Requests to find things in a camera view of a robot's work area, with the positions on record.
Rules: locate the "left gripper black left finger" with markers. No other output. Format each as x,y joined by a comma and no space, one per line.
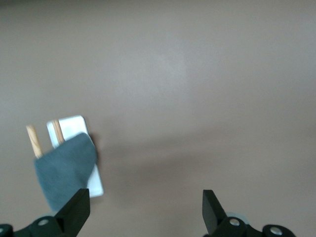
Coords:
71,217

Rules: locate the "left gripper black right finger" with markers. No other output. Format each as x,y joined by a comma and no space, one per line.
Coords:
214,219

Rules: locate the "pink and grey towel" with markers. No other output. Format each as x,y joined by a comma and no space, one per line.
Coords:
64,168

